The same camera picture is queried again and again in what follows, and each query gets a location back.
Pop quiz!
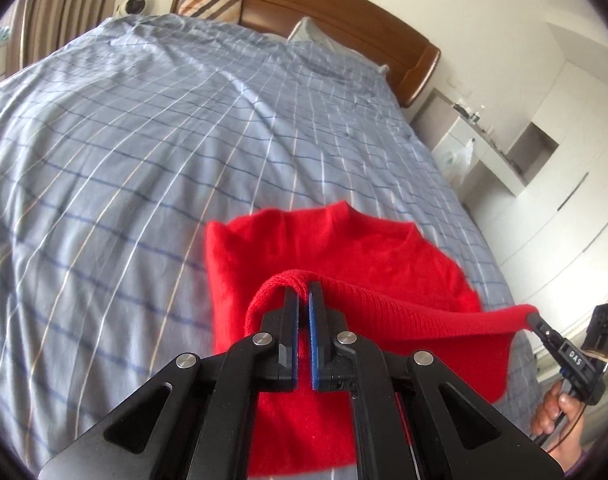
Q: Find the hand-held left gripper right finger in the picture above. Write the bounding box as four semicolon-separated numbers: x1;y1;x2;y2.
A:
306;280;567;480

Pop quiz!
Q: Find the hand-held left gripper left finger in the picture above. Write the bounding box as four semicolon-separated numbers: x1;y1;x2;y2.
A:
36;282;302;480

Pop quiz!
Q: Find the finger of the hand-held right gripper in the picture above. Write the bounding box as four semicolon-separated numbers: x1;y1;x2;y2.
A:
526;311;567;356

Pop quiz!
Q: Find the red sweater with rabbit print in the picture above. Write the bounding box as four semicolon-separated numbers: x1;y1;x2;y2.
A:
205;200;540;478

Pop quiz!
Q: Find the person's right hand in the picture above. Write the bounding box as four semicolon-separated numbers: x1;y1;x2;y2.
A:
530;382;587;471

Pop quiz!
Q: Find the white wardrobe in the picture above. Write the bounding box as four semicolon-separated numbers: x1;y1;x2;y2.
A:
464;20;608;311

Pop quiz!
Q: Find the white desk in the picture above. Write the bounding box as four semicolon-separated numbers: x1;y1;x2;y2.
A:
411;87;532;211

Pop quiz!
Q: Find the white plastic bag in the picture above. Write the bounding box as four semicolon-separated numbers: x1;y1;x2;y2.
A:
441;137;477;181

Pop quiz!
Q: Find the bed with blue plaid cover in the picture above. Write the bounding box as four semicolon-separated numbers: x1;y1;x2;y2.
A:
0;12;540;480

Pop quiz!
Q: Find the grey pillow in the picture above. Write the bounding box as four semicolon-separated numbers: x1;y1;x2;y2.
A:
286;16;390;73

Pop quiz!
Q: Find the wooden headboard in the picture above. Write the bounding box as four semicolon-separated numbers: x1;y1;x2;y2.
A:
170;0;442;108

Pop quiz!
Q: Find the striped pillow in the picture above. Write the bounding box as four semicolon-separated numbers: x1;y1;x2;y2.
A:
176;0;246;23

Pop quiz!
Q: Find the beige curtain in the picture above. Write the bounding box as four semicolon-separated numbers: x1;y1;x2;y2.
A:
6;0;127;76

